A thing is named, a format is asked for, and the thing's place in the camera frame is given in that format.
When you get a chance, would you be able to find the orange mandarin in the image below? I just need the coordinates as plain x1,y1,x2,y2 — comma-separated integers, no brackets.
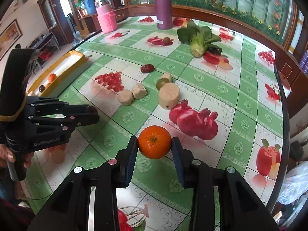
48,73,57,83
138,125,172,160

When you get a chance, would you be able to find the dark plum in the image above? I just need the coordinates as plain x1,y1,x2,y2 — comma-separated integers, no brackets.
39,85,46,93

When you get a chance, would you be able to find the beige round chunk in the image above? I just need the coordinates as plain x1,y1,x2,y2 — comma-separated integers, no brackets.
117,89,135,106

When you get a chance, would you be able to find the beige cylinder chunk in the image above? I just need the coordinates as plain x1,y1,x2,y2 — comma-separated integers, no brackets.
159,82,180,110

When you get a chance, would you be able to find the small beige cube chunk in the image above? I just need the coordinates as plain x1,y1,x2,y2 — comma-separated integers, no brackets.
131,83,147,100

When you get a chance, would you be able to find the green round fruit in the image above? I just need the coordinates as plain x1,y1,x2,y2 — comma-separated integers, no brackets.
156,78,170,91

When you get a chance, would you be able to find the person left hand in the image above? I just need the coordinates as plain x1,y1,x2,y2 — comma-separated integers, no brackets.
0,144,34,168

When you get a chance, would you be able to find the white foam tray yellow rim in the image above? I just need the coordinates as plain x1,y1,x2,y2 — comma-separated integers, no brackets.
26,50,92,98

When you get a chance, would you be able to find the tiny beige chunk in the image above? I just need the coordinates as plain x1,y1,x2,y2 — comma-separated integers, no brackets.
161,73,172,82

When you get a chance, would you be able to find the far red jujube date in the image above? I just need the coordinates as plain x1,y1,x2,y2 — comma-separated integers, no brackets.
141,64,155,74

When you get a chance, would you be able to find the wooden cabinet counter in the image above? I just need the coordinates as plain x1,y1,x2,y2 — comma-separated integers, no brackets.
79,4,156,38

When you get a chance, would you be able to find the pink jar with knit sleeve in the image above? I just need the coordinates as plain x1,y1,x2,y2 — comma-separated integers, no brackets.
95,0,117,33

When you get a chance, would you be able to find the blue plastic jug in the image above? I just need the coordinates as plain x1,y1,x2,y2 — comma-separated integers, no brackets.
84,0,96,15

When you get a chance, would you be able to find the brown round fruit far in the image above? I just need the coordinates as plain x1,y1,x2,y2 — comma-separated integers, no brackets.
163,37,171,44

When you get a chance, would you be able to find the green bok choy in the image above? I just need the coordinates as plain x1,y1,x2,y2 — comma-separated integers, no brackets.
177,20,222,58

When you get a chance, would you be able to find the purple thermos bottle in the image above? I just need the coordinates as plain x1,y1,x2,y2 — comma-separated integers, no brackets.
155,0,173,30

